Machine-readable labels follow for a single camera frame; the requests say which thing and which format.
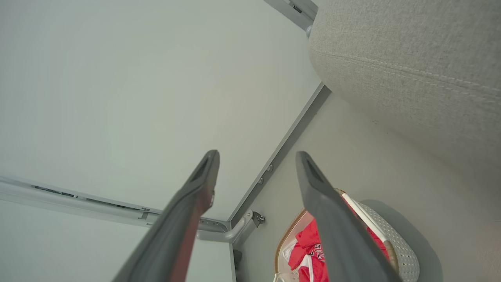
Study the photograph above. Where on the grey partition post, curved foot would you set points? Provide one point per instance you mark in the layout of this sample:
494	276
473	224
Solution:
98	205

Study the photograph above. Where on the white perforated laundry basket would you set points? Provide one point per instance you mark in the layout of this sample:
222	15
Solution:
403	250

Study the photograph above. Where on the red garment with white lettering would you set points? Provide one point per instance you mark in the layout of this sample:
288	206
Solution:
309	243

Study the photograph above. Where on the white cloth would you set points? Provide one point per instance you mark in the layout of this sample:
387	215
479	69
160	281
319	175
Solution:
287	250

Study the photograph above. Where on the grey fabric ottoman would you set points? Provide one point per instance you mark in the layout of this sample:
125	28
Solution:
411	58

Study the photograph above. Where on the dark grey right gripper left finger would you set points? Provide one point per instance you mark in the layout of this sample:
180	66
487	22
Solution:
176	227

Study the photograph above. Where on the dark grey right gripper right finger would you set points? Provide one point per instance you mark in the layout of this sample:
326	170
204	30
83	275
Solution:
340	239

